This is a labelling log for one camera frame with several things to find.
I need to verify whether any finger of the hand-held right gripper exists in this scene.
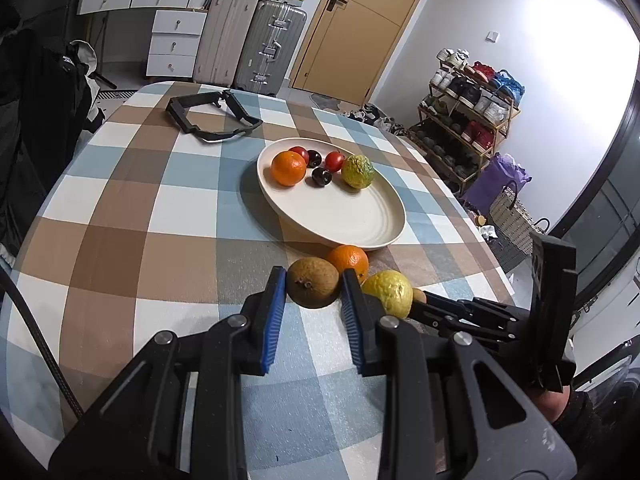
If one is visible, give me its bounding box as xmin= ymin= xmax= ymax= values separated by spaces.
xmin=407 ymin=307 xmax=506 ymax=353
xmin=424 ymin=290 xmax=532 ymax=326

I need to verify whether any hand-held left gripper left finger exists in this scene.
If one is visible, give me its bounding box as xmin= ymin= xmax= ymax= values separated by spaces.
xmin=47 ymin=266 xmax=288 ymax=480

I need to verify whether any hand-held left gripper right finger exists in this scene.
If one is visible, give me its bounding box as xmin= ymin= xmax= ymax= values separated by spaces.
xmin=340 ymin=269 xmax=581 ymax=480

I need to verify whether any yellow lemon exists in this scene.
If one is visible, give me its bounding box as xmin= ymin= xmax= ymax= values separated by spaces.
xmin=361 ymin=269 xmax=414 ymax=319

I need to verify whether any orange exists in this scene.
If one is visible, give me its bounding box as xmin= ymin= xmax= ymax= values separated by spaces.
xmin=327 ymin=244 xmax=370 ymax=283
xmin=271 ymin=150 xmax=307 ymax=188

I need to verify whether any cream round plate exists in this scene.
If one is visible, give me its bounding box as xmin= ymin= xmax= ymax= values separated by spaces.
xmin=256 ymin=137 xmax=407 ymax=252

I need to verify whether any green-yellow wrinkled passion fruit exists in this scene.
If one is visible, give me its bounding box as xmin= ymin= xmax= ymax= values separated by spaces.
xmin=341 ymin=154 xmax=376 ymax=190

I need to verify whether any person's right hand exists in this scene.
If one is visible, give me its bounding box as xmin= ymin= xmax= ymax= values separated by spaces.
xmin=537 ymin=385 xmax=571 ymax=422

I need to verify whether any woven basket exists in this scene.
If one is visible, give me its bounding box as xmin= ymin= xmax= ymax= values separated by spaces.
xmin=489 ymin=180 xmax=551 ymax=271

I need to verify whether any purple gift bag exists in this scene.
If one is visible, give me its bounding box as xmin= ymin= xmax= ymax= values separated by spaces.
xmin=460 ymin=152 xmax=532 ymax=213

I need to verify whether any wooden shoe rack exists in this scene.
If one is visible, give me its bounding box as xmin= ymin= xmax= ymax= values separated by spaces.
xmin=410 ymin=57 xmax=521 ymax=196

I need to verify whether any scattered sneakers pile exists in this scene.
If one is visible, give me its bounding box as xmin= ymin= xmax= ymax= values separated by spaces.
xmin=345 ymin=102 xmax=416 ymax=136

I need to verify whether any shoe rack with shoes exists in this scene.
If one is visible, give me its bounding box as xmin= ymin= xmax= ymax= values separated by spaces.
xmin=417 ymin=47 xmax=521 ymax=181

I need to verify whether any blue plastic bag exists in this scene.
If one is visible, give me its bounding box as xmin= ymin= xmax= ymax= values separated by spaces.
xmin=492 ymin=70 xmax=526 ymax=103

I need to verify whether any grey door mat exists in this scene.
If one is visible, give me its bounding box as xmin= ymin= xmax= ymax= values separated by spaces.
xmin=310 ymin=92 xmax=351 ymax=112

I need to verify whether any silver suitcase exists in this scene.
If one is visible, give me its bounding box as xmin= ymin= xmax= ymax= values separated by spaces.
xmin=234 ymin=0 xmax=308 ymax=97

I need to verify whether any tan wooden door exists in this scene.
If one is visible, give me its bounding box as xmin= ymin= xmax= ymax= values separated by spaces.
xmin=290 ymin=0 xmax=441 ymax=108

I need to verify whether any beige suitcase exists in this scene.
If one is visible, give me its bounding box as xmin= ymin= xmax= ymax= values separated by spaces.
xmin=193 ymin=0 xmax=260 ymax=88

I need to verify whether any white desk with drawers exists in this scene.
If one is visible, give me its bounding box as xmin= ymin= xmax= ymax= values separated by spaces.
xmin=76 ymin=0 xmax=211 ymax=81

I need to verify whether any black plastic frame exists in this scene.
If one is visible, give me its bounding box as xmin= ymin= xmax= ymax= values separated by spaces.
xmin=166 ymin=89 xmax=263 ymax=145

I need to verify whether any black braided cable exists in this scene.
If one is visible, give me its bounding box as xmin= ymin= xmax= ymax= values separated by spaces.
xmin=0 ymin=265 xmax=83 ymax=418

